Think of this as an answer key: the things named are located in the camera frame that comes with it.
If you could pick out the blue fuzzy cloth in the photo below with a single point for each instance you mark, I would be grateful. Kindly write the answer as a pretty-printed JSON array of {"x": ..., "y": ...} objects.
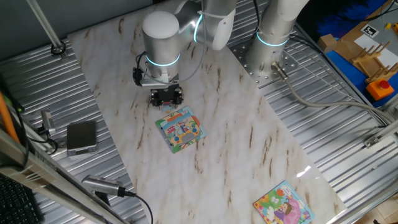
[{"x": 342, "y": 15}]

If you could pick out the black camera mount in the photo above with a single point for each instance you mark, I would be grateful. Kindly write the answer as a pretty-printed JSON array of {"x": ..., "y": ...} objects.
[{"x": 43, "y": 130}]

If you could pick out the silver digital scale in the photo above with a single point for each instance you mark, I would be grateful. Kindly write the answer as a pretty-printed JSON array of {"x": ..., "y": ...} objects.
[{"x": 81, "y": 135}]

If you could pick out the orange pole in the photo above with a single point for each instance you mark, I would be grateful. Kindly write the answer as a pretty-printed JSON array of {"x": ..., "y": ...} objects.
[{"x": 6, "y": 118}]

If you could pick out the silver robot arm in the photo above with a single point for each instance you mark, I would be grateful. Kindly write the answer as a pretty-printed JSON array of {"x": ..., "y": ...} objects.
[{"x": 161, "y": 40}]

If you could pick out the small cardboard box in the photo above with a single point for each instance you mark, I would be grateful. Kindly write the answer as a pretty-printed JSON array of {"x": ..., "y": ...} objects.
[{"x": 326, "y": 42}]

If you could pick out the black keyboard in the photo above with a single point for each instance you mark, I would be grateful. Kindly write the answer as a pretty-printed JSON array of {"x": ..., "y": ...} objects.
[{"x": 15, "y": 205}]

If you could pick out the metal pole with black clamp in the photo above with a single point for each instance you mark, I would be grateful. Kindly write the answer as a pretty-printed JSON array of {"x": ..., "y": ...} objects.
[{"x": 46, "y": 28}]

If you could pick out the long silver camera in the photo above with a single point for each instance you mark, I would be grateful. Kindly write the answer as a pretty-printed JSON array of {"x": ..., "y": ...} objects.
[{"x": 101, "y": 184}]

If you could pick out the blue mat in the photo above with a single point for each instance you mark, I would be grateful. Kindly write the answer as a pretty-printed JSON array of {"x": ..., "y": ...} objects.
[{"x": 345, "y": 63}]

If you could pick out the small silver camera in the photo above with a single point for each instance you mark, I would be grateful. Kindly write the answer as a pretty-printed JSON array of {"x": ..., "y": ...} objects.
[{"x": 47, "y": 119}]

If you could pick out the marble pattern board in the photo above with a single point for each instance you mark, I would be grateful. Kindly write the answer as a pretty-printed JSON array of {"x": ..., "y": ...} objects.
[{"x": 217, "y": 155}]

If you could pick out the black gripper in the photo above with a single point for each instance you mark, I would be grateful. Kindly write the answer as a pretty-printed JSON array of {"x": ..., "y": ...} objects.
[{"x": 166, "y": 95}]

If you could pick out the small metal bracket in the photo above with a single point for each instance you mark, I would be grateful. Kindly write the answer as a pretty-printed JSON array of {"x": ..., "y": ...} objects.
[{"x": 371, "y": 142}]

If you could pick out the wooden rack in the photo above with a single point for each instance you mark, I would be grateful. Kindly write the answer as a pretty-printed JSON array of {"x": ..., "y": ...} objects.
[{"x": 367, "y": 59}]

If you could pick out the princess picture puzzle board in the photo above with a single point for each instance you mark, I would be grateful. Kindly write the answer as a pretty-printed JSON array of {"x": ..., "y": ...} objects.
[{"x": 283, "y": 207}]

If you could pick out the black white marker tag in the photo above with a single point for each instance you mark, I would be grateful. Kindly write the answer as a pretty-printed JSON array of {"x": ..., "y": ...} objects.
[{"x": 369, "y": 31}]

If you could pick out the small yellow block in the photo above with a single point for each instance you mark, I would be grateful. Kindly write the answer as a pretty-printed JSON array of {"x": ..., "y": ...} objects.
[{"x": 388, "y": 25}]

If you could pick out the vehicle picture puzzle board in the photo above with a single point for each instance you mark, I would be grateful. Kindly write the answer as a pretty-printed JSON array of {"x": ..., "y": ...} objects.
[{"x": 182, "y": 130}]

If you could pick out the colourful puzzle piece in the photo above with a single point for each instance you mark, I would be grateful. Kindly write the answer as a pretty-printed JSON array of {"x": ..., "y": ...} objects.
[{"x": 167, "y": 109}]

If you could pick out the white paper sheet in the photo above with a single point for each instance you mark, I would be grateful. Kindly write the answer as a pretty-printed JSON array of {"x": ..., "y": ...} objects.
[{"x": 363, "y": 40}]

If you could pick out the grey studded board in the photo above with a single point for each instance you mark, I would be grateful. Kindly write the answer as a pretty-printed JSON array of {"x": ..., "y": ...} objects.
[{"x": 385, "y": 35}]

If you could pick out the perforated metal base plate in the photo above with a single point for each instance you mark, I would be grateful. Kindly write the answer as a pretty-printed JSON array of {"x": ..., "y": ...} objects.
[{"x": 290, "y": 62}]

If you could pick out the wooden block assembly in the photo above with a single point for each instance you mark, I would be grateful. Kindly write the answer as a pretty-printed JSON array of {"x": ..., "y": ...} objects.
[{"x": 353, "y": 39}]

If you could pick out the aluminium frame beam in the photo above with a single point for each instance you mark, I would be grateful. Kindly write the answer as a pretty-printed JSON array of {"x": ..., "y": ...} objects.
[{"x": 31, "y": 171}]

